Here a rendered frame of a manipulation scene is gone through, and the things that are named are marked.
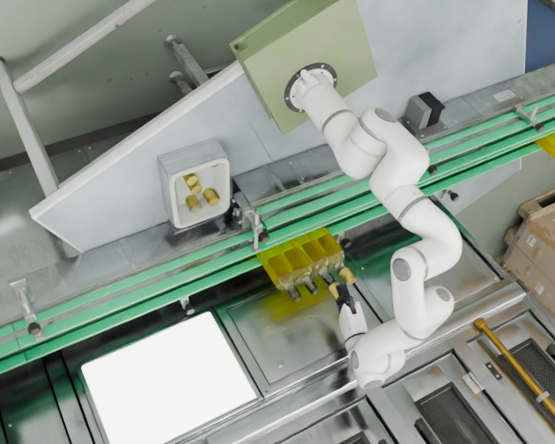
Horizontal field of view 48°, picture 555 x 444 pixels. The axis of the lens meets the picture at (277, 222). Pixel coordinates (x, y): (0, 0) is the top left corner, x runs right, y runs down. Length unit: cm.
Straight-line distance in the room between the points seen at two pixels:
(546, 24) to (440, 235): 163
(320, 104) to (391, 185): 30
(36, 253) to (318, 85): 110
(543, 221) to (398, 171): 432
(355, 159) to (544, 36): 149
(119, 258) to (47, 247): 41
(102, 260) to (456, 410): 110
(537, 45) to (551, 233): 306
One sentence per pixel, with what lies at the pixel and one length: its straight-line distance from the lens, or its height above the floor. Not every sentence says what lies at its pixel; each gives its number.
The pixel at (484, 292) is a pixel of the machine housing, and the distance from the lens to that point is 215.
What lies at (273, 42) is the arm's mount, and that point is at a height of 83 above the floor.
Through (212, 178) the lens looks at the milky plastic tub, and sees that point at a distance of 183.
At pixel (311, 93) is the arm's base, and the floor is 90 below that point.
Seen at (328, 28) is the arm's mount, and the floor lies 84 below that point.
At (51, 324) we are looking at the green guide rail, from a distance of 178.
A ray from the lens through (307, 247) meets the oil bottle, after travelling 188.
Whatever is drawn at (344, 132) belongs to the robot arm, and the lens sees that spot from 152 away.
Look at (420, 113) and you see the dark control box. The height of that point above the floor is 82.
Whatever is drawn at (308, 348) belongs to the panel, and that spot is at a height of 124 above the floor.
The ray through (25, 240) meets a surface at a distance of 223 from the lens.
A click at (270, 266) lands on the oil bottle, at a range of 184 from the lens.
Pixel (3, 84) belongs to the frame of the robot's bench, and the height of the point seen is 15.
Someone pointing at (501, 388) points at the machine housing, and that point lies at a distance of 199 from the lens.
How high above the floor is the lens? 193
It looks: 33 degrees down
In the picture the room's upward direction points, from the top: 145 degrees clockwise
